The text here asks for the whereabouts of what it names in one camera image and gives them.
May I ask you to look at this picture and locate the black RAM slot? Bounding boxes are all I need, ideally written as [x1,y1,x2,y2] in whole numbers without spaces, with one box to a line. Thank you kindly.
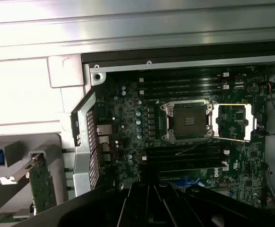
[146,150,230,157]
[138,72,230,84]
[141,155,223,164]
[146,145,223,152]
[149,162,230,171]
[142,78,223,88]
[142,89,223,99]
[138,84,230,95]

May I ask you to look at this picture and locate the thin metal locking lever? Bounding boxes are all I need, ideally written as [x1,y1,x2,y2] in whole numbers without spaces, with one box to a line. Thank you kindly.
[175,141,215,156]

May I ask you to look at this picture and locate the silver metal PC case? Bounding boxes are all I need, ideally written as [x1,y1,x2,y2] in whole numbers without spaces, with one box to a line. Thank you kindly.
[70,52,275,213]

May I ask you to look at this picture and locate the green motherboard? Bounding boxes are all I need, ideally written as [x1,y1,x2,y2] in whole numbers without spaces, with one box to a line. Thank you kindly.
[95,68,270,209]

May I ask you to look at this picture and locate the silver ethernet port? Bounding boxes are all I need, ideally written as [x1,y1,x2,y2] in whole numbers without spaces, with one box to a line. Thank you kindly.
[96,124,112,136]

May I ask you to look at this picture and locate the grey parts rack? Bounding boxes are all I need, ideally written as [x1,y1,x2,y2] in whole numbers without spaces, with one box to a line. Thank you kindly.
[0,132,69,223]

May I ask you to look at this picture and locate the silver socket cover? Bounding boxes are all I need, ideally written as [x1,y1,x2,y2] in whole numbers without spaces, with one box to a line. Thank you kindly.
[212,103,258,142]

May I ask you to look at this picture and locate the pale grey square block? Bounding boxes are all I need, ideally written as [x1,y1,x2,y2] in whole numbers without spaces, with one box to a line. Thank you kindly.
[46,54,85,89]

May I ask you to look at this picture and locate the CPU socket with silver frame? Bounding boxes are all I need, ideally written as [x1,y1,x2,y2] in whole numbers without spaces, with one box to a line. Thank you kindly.
[160,99,218,142]

